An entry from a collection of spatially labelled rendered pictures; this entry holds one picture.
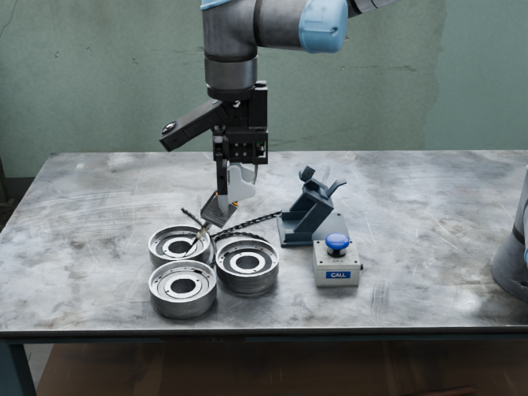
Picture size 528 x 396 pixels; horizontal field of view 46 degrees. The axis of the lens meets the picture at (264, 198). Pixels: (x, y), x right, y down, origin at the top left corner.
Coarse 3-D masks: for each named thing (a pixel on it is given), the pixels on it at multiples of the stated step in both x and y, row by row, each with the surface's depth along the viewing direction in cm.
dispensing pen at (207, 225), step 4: (212, 196) 99; (208, 200) 99; (204, 204) 100; (204, 208) 99; (200, 212) 100; (204, 224) 101; (208, 224) 100; (200, 228) 101; (204, 228) 101; (208, 228) 101; (200, 232) 101; (204, 232) 101; (196, 236) 102; (200, 236) 102; (196, 240) 102; (192, 244) 103; (184, 256) 104
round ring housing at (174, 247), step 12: (168, 228) 110; (180, 228) 111; (192, 228) 110; (156, 240) 109; (168, 240) 109; (180, 240) 109; (192, 240) 109; (204, 240) 109; (168, 252) 106; (180, 252) 110; (192, 252) 106; (204, 252) 104; (156, 264) 104
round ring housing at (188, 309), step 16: (160, 272) 100; (176, 272) 101; (208, 272) 100; (176, 288) 100; (192, 288) 100; (208, 288) 97; (160, 304) 94; (176, 304) 93; (192, 304) 94; (208, 304) 96
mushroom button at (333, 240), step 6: (330, 234) 102; (336, 234) 102; (342, 234) 102; (330, 240) 101; (336, 240) 101; (342, 240) 101; (348, 240) 101; (330, 246) 100; (336, 246) 100; (342, 246) 100
